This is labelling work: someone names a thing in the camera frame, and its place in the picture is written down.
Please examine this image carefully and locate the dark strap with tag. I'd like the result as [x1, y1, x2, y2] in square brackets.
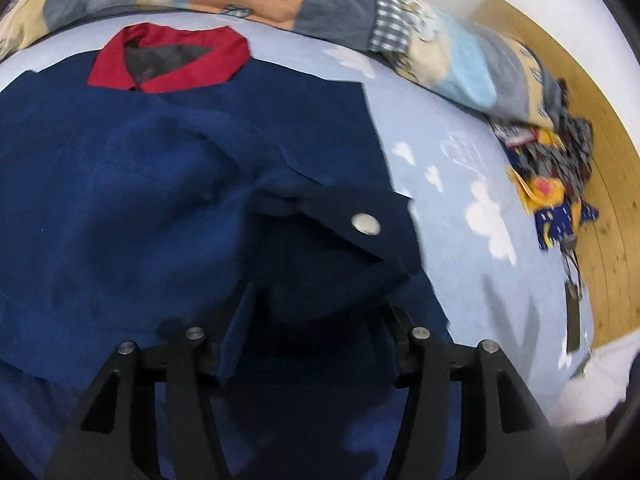
[561, 249, 585, 357]

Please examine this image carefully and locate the patchwork quilt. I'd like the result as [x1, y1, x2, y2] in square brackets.
[0, 0, 566, 128]

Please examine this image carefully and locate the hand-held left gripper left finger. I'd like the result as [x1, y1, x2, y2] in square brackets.
[45, 281, 257, 480]

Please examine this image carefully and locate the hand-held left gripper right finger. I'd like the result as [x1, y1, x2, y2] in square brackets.
[385, 301, 573, 480]

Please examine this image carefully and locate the blue cloud print bed sheet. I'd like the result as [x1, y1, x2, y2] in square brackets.
[0, 25, 596, 480]

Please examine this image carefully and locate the navy jacket with red collar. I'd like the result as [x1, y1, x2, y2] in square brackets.
[0, 22, 461, 480]

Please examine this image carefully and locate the colourful patterned cloth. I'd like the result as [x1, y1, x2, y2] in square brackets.
[490, 77, 601, 252]

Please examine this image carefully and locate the white cloth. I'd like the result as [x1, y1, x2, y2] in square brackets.
[547, 332, 640, 428]

